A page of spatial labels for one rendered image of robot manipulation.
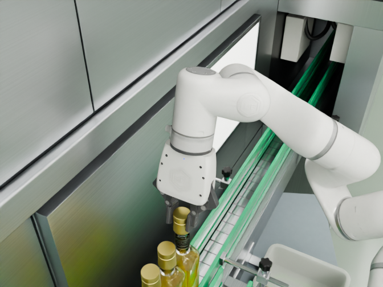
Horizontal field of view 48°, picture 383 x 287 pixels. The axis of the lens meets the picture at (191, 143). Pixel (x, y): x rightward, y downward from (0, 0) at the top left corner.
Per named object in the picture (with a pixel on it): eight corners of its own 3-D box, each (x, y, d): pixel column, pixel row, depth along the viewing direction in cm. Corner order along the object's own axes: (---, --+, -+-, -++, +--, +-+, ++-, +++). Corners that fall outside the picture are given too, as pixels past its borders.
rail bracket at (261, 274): (222, 270, 108) (224, 238, 100) (286, 299, 102) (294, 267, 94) (217, 279, 106) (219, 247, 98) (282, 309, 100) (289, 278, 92)
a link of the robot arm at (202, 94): (262, 68, 74) (278, 85, 66) (251, 124, 79) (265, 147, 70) (176, 61, 72) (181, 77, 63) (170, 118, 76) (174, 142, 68)
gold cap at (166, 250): (163, 251, 84) (163, 237, 81) (179, 258, 83) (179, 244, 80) (154, 265, 82) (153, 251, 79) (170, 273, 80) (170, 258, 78)
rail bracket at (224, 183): (211, 192, 131) (212, 159, 123) (231, 199, 128) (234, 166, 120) (205, 200, 128) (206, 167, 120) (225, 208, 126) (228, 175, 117)
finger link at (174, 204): (157, 190, 80) (154, 219, 83) (172, 196, 79) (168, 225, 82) (166, 183, 82) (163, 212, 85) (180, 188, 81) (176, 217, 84)
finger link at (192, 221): (188, 202, 77) (184, 232, 80) (204, 208, 76) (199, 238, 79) (196, 194, 80) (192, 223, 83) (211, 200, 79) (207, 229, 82)
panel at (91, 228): (243, 107, 149) (252, 12, 127) (251, 110, 148) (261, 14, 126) (70, 324, 87) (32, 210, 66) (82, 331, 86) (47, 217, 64)
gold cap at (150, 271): (148, 274, 80) (146, 259, 77) (164, 281, 79) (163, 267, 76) (138, 288, 78) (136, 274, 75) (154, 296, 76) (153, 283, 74)
